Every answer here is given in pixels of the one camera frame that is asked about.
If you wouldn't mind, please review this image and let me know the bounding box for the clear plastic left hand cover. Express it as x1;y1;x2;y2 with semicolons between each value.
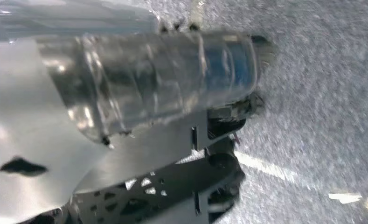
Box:
0;0;160;42

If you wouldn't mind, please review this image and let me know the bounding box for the long white floor tape strip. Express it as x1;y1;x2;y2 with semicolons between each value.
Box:
233;151;299;183

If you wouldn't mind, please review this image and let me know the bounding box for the short white floor tape piece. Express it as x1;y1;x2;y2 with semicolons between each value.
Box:
328;192;364;205

